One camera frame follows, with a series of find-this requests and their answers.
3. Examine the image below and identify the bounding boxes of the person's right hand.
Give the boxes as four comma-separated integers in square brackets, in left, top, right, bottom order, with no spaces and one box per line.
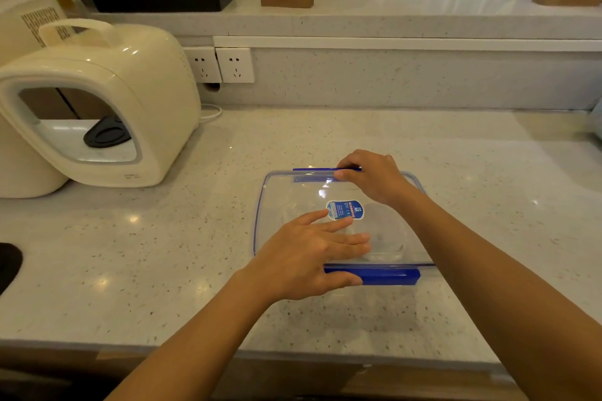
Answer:
[334,149,415,207]

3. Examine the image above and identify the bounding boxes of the person's left hand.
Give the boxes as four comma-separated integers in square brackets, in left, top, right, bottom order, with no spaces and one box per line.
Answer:
[239,209,372,305]

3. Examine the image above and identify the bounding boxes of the clear plastic container blue clips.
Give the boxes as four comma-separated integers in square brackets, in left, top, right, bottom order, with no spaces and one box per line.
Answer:
[253,167,436,287]

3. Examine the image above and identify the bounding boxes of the person's right forearm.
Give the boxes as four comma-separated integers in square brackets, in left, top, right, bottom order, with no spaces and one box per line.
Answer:
[390,184,602,401]

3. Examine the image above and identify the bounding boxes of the person's left forearm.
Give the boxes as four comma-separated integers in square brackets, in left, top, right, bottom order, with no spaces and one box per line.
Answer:
[106,269,278,401]

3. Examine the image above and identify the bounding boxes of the black rounded object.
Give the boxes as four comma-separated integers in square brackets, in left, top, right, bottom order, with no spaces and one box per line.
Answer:
[0,242,24,296]

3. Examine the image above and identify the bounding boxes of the white wall socket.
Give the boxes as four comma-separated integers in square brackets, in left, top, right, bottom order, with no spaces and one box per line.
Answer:
[215,47,256,85]
[183,46,223,85]

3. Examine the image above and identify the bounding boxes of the cream countertop appliance with handle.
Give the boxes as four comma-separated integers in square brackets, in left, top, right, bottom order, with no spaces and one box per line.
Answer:
[0,18,202,189]

